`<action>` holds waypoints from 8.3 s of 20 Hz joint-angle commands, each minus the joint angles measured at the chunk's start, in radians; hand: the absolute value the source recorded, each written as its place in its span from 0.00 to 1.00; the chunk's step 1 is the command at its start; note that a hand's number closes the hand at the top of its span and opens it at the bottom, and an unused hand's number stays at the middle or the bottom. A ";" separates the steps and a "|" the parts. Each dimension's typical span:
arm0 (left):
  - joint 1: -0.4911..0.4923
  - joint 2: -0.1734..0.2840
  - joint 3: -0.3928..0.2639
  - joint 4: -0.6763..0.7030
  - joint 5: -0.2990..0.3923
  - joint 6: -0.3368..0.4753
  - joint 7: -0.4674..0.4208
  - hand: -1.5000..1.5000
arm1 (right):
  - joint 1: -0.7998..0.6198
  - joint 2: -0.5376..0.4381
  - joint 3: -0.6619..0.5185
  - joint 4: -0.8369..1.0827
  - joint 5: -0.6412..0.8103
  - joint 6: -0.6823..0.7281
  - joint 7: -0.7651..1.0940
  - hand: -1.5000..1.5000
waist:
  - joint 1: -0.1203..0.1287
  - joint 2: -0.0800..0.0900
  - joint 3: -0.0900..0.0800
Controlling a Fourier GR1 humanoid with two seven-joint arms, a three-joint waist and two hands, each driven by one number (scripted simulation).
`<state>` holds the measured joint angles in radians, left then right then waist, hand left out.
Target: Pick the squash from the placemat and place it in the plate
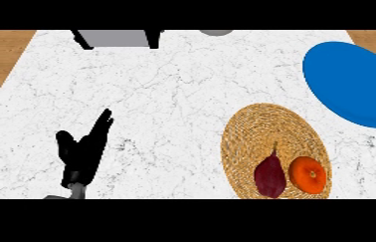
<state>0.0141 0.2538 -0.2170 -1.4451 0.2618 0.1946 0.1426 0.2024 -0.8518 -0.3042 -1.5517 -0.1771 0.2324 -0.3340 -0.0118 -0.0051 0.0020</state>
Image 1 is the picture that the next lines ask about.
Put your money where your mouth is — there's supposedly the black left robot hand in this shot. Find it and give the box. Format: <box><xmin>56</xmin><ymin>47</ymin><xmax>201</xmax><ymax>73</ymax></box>
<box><xmin>55</xmin><ymin>108</ymin><xmax>117</xmax><ymax>189</ymax></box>

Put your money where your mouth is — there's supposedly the round woven wicker placemat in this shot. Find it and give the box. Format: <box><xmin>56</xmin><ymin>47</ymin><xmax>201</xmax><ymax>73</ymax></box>
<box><xmin>219</xmin><ymin>102</ymin><xmax>334</xmax><ymax>200</ymax></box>

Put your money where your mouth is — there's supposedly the orange round squash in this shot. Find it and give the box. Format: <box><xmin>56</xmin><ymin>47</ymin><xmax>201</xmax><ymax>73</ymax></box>
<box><xmin>288</xmin><ymin>155</ymin><xmax>328</xmax><ymax>195</ymax></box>

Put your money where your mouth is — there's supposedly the blue plate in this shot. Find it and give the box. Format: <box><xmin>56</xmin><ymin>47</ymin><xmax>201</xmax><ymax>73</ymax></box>
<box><xmin>301</xmin><ymin>41</ymin><xmax>376</xmax><ymax>129</ymax></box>

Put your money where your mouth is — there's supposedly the grey and black appliance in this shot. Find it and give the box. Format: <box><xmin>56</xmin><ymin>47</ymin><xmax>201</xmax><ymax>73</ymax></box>
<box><xmin>70</xmin><ymin>30</ymin><xmax>167</xmax><ymax>51</ymax></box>

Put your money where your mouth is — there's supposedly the dark red sweet potato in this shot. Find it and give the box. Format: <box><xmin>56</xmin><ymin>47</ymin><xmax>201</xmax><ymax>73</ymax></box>
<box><xmin>252</xmin><ymin>141</ymin><xmax>288</xmax><ymax>199</ymax></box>

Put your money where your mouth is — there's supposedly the grey round object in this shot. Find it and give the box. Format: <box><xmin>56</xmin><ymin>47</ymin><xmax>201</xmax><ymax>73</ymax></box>
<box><xmin>198</xmin><ymin>30</ymin><xmax>235</xmax><ymax>37</ymax></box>

